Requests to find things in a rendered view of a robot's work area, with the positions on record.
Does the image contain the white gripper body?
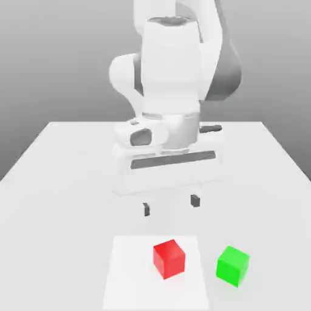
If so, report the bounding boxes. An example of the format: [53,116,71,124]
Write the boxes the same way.
[111,142,225,197]

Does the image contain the small red cube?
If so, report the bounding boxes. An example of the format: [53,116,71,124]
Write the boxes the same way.
[152,239,186,281]

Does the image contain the small green cube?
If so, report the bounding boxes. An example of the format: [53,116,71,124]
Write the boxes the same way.
[215,245,251,289]

